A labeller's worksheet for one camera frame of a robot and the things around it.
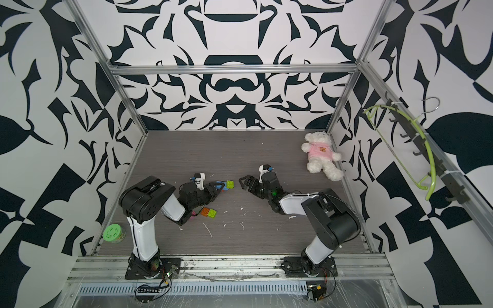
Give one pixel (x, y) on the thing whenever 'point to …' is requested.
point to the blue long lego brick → (221, 185)
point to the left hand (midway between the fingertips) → (223, 182)
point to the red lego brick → (223, 190)
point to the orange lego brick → (205, 211)
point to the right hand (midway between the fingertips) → (243, 180)
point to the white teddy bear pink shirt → (321, 156)
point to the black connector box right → (318, 290)
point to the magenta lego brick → (193, 213)
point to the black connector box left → (148, 290)
